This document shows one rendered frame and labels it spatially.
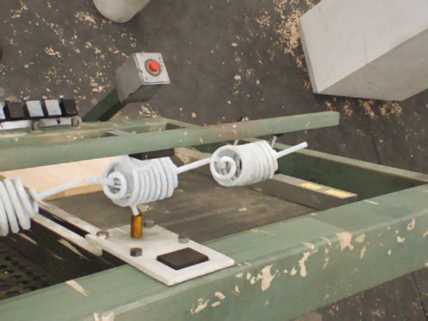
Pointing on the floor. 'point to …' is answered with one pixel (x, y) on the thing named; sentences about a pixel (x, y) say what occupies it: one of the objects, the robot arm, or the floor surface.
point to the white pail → (120, 8)
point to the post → (105, 108)
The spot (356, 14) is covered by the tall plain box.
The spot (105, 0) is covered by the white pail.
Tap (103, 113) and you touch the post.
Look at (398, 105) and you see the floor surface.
